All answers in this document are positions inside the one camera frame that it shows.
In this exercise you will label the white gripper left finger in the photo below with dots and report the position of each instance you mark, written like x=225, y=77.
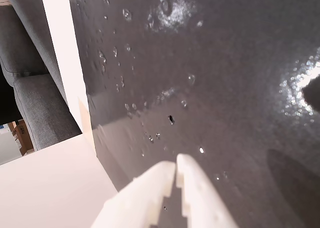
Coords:
x=140, y=200

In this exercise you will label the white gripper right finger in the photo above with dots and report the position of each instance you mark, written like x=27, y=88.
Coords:
x=200, y=193

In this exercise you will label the grey fabric sofa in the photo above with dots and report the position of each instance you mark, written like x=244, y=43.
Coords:
x=37, y=100

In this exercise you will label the brown cardboard box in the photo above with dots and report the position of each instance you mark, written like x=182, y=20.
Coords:
x=22, y=135

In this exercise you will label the black glossy table mat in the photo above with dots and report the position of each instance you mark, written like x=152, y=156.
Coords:
x=225, y=88

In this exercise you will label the dark grey pen grip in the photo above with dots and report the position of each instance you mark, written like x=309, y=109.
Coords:
x=312, y=93

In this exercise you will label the light wooden board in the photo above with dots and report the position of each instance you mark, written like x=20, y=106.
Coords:
x=85, y=120

